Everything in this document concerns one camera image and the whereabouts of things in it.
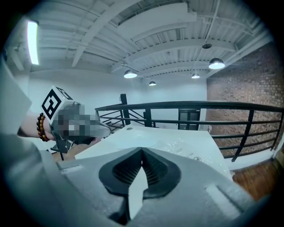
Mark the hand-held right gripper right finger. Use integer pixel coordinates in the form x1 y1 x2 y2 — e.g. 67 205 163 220
132 147 256 227

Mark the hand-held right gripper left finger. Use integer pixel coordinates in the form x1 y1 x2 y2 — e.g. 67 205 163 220
56 147 143 223

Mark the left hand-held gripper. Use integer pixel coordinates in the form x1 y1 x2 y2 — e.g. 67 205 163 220
41 85 111 155

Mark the clear plastic bag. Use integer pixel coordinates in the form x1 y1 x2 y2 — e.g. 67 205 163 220
155 136 226 170

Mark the person's left forearm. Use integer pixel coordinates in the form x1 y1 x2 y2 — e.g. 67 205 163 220
17 110 55 141

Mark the black staircase railing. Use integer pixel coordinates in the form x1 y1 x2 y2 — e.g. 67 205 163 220
95 93 151 133

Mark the white square table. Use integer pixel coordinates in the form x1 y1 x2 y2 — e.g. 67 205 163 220
74 124 233 182

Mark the black door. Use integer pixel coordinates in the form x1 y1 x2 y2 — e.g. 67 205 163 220
178 108 201 131

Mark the black metal railing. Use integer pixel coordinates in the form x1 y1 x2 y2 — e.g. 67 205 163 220
95 101 284 162

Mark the fluorescent tube light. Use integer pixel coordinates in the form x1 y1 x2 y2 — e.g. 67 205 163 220
26 20 40 66

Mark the brown bead bracelet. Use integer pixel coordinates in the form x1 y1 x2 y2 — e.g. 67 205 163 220
36 112 51 143

